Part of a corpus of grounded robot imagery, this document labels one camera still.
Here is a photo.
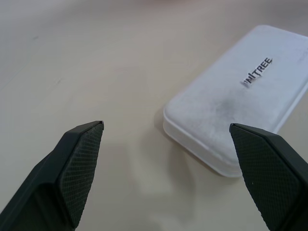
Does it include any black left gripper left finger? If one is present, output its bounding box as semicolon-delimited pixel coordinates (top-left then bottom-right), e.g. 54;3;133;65
0;120;105;231

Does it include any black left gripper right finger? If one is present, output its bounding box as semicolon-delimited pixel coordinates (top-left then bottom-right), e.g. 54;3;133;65
229;123;308;231

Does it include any white rectangular case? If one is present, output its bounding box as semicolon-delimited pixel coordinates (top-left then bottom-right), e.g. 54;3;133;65
162;25;308;178

